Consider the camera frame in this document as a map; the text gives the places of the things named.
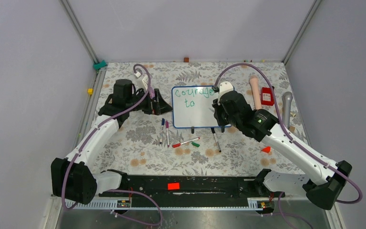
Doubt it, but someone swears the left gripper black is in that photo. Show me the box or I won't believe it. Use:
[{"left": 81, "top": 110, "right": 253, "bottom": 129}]
[{"left": 126, "top": 88, "right": 173, "bottom": 115}]

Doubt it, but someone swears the blue framed whiteboard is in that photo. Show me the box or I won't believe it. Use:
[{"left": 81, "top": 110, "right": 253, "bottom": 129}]
[{"left": 171, "top": 85, "right": 218, "bottom": 128}]

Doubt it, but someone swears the green marker cap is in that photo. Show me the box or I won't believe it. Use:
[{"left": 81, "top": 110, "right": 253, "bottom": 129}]
[{"left": 191, "top": 142, "right": 200, "bottom": 147}]

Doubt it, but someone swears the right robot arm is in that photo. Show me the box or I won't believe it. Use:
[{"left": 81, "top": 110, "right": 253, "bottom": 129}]
[{"left": 212, "top": 90, "right": 352, "bottom": 210}]

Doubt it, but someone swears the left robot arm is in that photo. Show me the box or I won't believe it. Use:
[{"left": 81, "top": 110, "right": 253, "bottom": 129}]
[{"left": 51, "top": 79, "right": 173, "bottom": 204}]

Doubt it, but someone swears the blue whiteboard marker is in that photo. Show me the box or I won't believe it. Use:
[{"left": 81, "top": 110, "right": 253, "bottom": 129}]
[{"left": 159, "top": 118, "right": 165, "bottom": 145}]

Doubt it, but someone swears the purple whiteboard marker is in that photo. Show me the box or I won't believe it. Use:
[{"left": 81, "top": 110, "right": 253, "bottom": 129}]
[{"left": 165, "top": 120, "right": 170, "bottom": 148}]

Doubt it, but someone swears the black whiteboard marker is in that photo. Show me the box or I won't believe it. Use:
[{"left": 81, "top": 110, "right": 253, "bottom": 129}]
[{"left": 211, "top": 127, "right": 222, "bottom": 153}]

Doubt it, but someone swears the red whiteboard marker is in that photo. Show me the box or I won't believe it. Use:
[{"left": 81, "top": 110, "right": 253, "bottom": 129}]
[{"left": 172, "top": 137, "right": 200, "bottom": 148}]

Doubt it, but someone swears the pink toy microphone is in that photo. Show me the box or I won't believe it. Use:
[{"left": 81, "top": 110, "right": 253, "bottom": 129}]
[{"left": 249, "top": 75, "right": 262, "bottom": 110}]

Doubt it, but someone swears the red box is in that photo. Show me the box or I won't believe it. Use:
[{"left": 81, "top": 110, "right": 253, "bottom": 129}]
[{"left": 261, "top": 87, "right": 275, "bottom": 106}]

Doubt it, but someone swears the floral table mat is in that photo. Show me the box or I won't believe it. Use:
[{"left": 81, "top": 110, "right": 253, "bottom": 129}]
[{"left": 92, "top": 62, "right": 302, "bottom": 177}]

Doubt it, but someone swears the red triangular block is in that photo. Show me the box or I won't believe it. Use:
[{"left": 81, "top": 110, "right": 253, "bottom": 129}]
[{"left": 261, "top": 146, "right": 271, "bottom": 154}]

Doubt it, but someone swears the silver toy microphone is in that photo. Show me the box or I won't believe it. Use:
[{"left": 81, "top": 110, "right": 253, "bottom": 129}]
[{"left": 282, "top": 92, "right": 293, "bottom": 129}]

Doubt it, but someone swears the yellow cube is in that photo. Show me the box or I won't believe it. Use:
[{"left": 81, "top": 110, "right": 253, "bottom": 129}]
[{"left": 87, "top": 88, "right": 93, "bottom": 95}]

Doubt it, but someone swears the teal corner block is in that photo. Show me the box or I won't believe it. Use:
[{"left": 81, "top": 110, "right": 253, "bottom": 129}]
[{"left": 93, "top": 60, "right": 107, "bottom": 71}]

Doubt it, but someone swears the red tape label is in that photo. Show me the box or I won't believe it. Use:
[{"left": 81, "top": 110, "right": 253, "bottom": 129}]
[{"left": 167, "top": 182, "right": 180, "bottom": 190}]

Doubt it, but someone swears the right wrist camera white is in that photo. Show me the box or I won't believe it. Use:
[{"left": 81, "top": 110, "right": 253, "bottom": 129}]
[{"left": 218, "top": 81, "right": 234, "bottom": 97}]

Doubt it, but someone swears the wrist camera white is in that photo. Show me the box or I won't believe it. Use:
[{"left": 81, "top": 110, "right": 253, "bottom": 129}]
[
  {"left": 218, "top": 81, "right": 234, "bottom": 97},
  {"left": 134, "top": 72, "right": 148, "bottom": 91}
]

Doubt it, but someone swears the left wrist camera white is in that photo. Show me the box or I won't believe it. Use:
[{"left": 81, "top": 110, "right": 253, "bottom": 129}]
[{"left": 134, "top": 72, "right": 148, "bottom": 91}]

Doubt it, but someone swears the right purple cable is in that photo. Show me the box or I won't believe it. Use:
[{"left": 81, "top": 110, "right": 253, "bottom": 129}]
[{"left": 213, "top": 62, "right": 364, "bottom": 229}]

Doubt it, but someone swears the purple cable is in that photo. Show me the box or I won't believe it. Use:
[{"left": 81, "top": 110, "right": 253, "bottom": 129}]
[
  {"left": 61, "top": 63, "right": 164, "bottom": 227},
  {"left": 213, "top": 62, "right": 364, "bottom": 229}
]

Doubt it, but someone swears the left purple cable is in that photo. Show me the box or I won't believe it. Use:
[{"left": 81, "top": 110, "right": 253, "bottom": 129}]
[{"left": 61, "top": 63, "right": 164, "bottom": 227}]

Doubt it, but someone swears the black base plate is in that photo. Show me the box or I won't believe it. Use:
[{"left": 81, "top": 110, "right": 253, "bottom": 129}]
[{"left": 100, "top": 175, "right": 280, "bottom": 208}]

